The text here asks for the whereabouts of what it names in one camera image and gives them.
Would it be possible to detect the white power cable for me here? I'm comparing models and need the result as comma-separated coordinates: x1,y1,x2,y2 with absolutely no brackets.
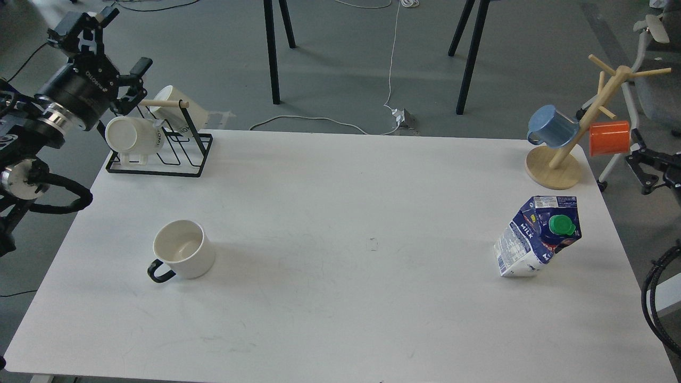
250,0,421,136

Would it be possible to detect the black table leg left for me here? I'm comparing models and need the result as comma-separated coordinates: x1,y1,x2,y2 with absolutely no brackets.
263,0,297,105

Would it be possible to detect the orange mug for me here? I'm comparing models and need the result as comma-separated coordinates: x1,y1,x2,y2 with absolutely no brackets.
589,121,630,156

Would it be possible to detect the white mug on rack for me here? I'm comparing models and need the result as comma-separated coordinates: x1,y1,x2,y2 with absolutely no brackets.
104,116,165,165
149,85,209,137

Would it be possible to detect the black table leg right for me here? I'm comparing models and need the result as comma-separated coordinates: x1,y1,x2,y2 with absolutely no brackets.
448,0,491,115

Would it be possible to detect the blue milk carton green cap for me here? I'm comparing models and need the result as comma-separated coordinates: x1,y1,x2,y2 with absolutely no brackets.
494,195,582,277

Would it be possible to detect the grey office chair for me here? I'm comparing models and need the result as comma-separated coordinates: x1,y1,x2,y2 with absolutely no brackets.
577,0,681,193

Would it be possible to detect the blue mug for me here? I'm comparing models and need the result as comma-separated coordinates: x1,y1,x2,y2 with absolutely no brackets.
526,104,580,148

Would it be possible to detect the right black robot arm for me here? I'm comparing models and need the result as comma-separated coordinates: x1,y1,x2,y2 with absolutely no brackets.
625,128,680,356

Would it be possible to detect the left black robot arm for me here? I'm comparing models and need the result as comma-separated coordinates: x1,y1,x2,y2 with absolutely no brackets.
1,6,153,255

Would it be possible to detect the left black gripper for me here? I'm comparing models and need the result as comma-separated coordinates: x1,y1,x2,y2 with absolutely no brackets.
36,6,153,131

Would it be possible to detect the grey power adapter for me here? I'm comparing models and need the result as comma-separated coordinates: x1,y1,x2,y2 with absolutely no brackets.
391,107,417,129

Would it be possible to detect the white mug with black handle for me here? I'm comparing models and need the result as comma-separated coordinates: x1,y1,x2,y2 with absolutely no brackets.
147,220,216,284

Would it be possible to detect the black floor cable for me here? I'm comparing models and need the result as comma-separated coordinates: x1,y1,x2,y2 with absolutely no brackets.
104,0,201,13

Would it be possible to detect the black table leg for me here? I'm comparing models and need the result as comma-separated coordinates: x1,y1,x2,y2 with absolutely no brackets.
448,0,491,115
263,0,297,105

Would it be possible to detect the black wire dish rack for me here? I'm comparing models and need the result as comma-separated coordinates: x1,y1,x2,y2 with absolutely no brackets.
105,99,214,178

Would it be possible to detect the white mug front on rack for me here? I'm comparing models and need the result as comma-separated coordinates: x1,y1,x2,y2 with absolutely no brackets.
104,116,165,165

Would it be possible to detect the white mug rear on rack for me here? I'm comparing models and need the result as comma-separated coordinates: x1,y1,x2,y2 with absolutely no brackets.
149,85,209,137

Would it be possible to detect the wooden mug tree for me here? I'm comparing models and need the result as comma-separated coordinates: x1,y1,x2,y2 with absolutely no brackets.
525,54,673,190

